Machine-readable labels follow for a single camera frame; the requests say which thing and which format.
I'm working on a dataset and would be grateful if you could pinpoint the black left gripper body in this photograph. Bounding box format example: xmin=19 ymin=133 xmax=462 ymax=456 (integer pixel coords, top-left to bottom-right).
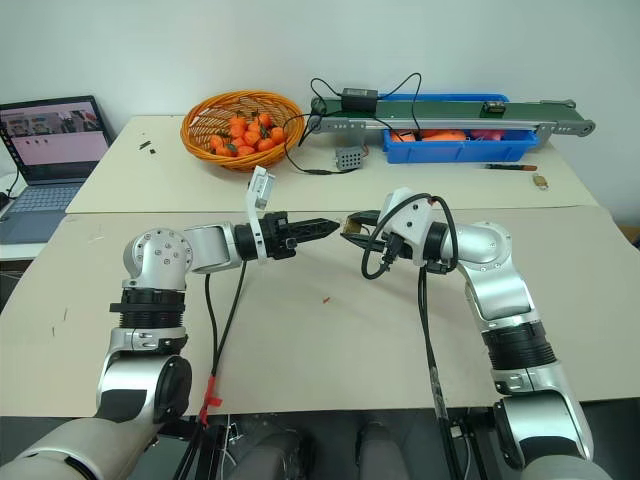
xmin=259 ymin=211 xmax=302 ymax=262

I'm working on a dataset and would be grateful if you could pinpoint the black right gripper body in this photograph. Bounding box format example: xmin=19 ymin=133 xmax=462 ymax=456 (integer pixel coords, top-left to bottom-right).
xmin=368 ymin=221 xmax=402 ymax=263

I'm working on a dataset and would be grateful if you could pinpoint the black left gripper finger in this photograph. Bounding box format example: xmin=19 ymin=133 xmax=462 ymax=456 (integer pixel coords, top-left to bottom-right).
xmin=293 ymin=228 xmax=336 ymax=247
xmin=291 ymin=217 xmax=342 ymax=234

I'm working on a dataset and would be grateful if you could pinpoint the small grey perforated box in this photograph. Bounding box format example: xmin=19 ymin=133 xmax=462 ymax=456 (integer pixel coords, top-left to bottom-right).
xmin=334 ymin=146 xmax=363 ymax=172

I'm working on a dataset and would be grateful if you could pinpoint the blue plastic bin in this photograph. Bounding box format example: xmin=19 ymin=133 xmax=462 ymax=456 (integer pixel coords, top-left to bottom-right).
xmin=381 ymin=92 xmax=539 ymax=165

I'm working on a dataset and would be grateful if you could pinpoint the orange toy in bin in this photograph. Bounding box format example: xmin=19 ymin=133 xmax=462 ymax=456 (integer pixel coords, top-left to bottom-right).
xmin=388 ymin=128 xmax=469 ymax=145

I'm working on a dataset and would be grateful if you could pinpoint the black power adapter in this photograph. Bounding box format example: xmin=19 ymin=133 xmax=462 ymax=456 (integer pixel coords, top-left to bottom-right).
xmin=340 ymin=87 xmax=380 ymax=113

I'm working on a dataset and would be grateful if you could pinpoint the small green conveyor belt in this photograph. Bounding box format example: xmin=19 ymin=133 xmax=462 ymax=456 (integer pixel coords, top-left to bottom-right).
xmin=306 ymin=94 xmax=598 ymax=139

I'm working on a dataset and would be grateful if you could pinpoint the orange wicker basket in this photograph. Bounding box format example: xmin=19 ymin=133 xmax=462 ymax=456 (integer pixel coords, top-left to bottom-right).
xmin=180 ymin=89 xmax=306 ymax=173

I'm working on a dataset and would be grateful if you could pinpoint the dark rounded shape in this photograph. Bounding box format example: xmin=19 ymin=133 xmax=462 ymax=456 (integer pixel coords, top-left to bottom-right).
xmin=238 ymin=428 xmax=314 ymax=480
xmin=353 ymin=419 xmax=407 ymax=480

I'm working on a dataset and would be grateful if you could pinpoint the grey laptop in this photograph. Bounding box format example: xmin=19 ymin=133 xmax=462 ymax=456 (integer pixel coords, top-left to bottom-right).
xmin=0 ymin=95 xmax=115 ymax=246

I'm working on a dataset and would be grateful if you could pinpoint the brown cardboard box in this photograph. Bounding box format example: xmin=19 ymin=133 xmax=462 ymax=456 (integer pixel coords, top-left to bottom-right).
xmin=618 ymin=224 xmax=640 ymax=252

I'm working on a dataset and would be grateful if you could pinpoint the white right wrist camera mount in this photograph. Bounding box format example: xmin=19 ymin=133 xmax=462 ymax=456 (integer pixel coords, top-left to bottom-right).
xmin=376 ymin=187 xmax=432 ymax=264

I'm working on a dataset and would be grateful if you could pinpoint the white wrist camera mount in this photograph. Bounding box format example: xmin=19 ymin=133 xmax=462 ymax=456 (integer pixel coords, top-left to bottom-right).
xmin=244 ymin=165 xmax=278 ymax=264
xmin=376 ymin=187 xmax=432 ymax=264

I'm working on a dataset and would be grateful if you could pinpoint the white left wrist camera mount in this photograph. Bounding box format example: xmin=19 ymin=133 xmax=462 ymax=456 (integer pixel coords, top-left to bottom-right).
xmin=244 ymin=165 xmax=278 ymax=264

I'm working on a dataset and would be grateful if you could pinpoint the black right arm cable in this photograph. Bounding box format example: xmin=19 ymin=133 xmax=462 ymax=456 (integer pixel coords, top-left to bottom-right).
xmin=360 ymin=193 xmax=474 ymax=480

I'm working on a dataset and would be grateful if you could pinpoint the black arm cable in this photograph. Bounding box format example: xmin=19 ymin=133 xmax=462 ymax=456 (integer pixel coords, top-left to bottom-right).
xmin=198 ymin=259 xmax=249 ymax=431
xmin=203 ymin=272 xmax=221 ymax=381
xmin=360 ymin=193 xmax=474 ymax=480

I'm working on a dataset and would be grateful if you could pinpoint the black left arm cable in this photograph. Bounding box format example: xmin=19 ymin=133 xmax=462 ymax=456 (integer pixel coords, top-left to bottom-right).
xmin=203 ymin=272 xmax=221 ymax=381
xmin=198 ymin=259 xmax=249 ymax=431

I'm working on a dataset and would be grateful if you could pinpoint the black adapter cable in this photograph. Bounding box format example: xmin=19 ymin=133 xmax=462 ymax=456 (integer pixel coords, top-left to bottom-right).
xmin=283 ymin=73 xmax=424 ymax=177

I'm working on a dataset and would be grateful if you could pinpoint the red tape on cable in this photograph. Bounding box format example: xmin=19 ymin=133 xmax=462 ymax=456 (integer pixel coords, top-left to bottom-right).
xmin=198 ymin=375 xmax=224 ymax=427

